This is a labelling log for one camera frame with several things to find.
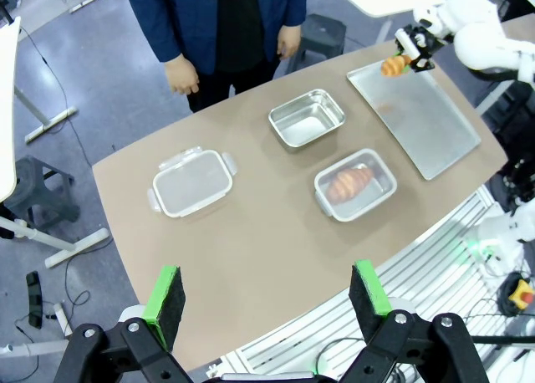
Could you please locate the grey plastic stool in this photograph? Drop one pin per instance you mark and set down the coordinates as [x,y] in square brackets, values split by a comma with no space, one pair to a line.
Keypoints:
[324,34]

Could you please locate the black device on floor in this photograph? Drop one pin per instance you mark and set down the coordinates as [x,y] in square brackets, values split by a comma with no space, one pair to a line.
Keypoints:
[34,299]

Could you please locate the aluminium profile frame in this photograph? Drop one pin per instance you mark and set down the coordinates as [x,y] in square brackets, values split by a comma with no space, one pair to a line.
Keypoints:
[418,274]

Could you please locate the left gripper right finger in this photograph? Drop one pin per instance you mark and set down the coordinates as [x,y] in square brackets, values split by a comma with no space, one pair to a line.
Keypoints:
[365,299]

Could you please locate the perforated metal baking tray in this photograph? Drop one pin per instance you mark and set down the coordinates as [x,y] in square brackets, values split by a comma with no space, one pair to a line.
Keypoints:
[422,124]

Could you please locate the person torso navy jacket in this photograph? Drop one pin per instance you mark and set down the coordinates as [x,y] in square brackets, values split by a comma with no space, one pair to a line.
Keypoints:
[225,19]

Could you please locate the person's left hand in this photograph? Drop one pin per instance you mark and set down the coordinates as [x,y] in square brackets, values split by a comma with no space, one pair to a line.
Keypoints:
[289,42]

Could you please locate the rectangular steel container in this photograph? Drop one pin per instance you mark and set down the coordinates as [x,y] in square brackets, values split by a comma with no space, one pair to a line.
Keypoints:
[355,199]
[307,119]

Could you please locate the person's right hand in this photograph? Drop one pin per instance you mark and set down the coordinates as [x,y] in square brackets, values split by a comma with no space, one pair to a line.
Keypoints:
[181,75]

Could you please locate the white power strip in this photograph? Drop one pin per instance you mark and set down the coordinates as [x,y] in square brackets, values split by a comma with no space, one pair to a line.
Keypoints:
[62,320]

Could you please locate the yellow red emergency stop button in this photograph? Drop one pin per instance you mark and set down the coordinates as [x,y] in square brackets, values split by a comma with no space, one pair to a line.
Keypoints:
[524,292]

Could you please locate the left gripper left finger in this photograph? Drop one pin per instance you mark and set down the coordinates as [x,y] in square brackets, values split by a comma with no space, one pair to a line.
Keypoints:
[167,307]

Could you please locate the black step stool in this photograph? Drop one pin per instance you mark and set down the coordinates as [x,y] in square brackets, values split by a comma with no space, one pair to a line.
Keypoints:
[39,190]

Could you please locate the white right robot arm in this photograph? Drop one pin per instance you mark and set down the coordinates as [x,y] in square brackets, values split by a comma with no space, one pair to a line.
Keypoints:
[476,44]

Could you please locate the golden croissant bread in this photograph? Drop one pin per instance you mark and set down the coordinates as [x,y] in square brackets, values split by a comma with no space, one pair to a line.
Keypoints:
[349,183]
[393,67]

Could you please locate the person's left forearm navy sleeve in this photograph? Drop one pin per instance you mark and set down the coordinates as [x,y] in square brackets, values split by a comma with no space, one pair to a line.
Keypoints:
[292,2]

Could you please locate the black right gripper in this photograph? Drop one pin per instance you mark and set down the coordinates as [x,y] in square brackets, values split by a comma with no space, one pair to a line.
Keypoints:
[424,48]

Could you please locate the white table with T-legs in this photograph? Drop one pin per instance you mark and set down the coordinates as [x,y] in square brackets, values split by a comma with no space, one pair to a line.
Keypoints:
[6,107]

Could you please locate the clear plastic clip lid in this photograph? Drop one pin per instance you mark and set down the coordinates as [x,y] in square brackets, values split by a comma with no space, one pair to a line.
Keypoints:
[190,186]

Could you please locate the person's right forearm navy sleeve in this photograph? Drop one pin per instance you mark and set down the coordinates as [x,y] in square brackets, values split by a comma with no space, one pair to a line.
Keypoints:
[161,32]

